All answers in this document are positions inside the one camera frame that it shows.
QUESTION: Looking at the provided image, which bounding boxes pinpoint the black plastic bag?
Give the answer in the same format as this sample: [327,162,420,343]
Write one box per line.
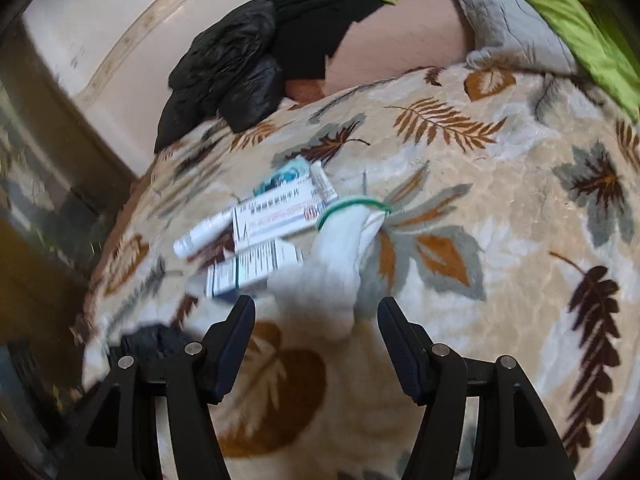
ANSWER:
[108,324,191,366]

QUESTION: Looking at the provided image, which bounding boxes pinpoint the white blue striped box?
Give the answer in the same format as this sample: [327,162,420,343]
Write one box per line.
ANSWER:
[204,238,302,298]

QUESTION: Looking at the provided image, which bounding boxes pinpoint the white spray bottle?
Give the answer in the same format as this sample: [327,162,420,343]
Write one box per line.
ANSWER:
[172,208,233,259]

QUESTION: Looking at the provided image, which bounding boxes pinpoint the white sock green trim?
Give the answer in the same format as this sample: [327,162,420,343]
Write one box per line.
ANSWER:
[267,196,388,340]

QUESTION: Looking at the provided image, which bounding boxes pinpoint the white medicine box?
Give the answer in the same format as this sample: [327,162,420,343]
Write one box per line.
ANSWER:
[233,176,324,252]

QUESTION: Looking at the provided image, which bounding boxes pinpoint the small white tube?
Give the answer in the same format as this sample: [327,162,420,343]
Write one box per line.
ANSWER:
[309,160,338,206]

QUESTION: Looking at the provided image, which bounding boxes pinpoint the teal wipes packet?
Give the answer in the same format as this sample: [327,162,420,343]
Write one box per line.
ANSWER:
[253,156,310,196]

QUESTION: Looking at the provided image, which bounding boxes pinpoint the leaf pattern fleece blanket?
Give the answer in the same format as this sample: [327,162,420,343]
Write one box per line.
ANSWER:
[75,65,639,479]

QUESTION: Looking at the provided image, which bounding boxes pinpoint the black jacket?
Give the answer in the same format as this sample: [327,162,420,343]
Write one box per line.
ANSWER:
[154,0,384,152]

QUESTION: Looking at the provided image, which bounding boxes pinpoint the grey quilted pillow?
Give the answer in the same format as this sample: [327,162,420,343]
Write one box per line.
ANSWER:
[458,0,582,77]

